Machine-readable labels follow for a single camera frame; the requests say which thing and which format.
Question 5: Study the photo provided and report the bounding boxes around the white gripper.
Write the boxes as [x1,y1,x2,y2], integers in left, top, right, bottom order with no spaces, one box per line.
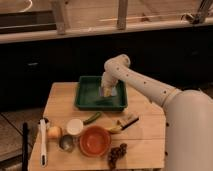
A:
[101,72,118,97]

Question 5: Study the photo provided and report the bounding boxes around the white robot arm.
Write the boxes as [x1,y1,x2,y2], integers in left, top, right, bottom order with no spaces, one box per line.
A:
[101,54,213,171]

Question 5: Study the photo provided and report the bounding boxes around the green plastic tray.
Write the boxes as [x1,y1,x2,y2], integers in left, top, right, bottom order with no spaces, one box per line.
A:
[75,76,128,111]

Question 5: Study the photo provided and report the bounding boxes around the green okra pod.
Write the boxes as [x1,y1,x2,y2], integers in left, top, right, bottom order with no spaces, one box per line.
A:
[83,112,101,125]

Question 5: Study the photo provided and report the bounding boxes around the yellow banana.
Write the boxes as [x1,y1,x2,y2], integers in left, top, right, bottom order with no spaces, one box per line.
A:
[107,125,122,134]

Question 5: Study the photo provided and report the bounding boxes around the white cup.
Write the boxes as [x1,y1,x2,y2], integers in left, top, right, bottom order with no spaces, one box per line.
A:
[66,119,84,136]

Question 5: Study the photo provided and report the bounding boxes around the orange bowl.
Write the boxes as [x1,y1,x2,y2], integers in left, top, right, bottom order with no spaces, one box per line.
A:
[79,125,111,157]

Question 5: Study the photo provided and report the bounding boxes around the dark grape bunch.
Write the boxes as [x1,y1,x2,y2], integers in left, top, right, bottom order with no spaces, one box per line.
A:
[108,143,127,170]

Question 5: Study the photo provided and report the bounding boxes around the small metal cup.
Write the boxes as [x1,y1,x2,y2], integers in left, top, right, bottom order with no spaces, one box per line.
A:
[59,134,74,152]

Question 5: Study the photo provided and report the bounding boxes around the yellow onion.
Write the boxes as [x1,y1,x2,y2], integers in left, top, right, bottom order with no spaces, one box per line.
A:
[47,126,62,139]

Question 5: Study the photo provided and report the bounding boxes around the black vertical bar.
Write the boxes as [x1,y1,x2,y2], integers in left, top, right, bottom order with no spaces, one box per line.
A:
[22,122,28,171]

